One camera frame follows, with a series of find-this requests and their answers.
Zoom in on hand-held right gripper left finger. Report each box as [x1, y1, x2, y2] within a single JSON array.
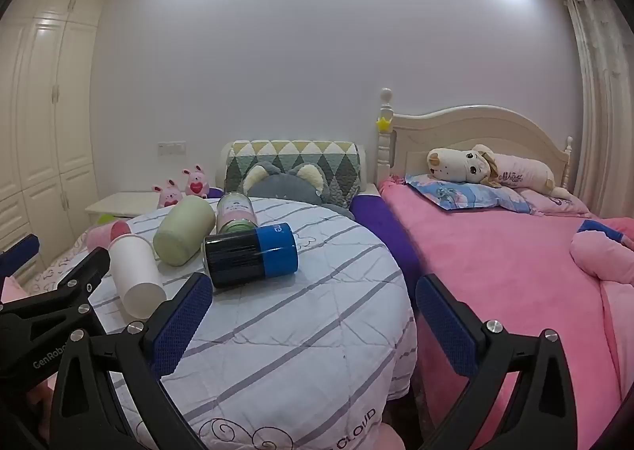
[[47, 273, 214, 450]]

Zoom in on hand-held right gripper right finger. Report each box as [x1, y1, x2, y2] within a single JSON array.
[[415, 274, 590, 450]]

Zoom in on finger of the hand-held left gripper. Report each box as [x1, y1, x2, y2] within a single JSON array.
[[50, 247, 112, 305], [0, 233, 41, 285]]

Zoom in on white paper cup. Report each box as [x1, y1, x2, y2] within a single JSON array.
[[108, 234, 167, 320]]

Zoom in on pink cup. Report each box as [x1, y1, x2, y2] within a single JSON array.
[[86, 219, 132, 253]]

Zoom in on pale green cup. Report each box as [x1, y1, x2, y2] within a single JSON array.
[[153, 195, 217, 267]]

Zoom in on white bone-print sheet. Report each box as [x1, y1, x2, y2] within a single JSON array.
[[24, 232, 96, 296]]

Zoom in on white nightstand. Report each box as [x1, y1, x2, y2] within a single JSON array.
[[84, 191, 165, 221]]

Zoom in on pink blanket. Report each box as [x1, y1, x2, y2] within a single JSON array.
[[378, 175, 634, 450]]

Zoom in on black and blue can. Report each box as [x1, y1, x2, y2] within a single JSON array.
[[203, 223, 298, 289]]

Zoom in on pink bunny plush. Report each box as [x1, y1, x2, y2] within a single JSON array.
[[181, 164, 210, 198], [152, 179, 182, 209]]

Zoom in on purple bed sheet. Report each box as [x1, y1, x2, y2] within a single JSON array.
[[349, 193, 423, 295]]

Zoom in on glass jar pink green filling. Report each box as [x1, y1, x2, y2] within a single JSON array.
[[216, 192, 259, 235]]

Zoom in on blue printed pillow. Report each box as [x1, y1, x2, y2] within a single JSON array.
[[404, 173, 534, 216]]

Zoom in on cream wardrobe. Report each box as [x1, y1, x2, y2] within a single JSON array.
[[0, 0, 112, 273]]

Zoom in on pink printed pillow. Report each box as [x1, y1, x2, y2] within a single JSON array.
[[515, 187, 601, 218]]

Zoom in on long dog plush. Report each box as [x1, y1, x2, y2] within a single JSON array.
[[426, 143, 571, 201]]

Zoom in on pink plush with blue band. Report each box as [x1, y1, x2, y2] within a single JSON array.
[[569, 218, 634, 283]]

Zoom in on grey cat plush pillow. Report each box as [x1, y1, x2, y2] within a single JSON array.
[[241, 161, 355, 221]]

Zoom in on triangle-pattern quilted headboard cushion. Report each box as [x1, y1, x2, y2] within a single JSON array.
[[221, 139, 368, 207]]

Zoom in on cream wooden bed headboard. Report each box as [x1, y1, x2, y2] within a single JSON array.
[[375, 88, 576, 194]]

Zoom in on cream curtain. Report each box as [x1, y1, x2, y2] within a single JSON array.
[[563, 0, 634, 221]]

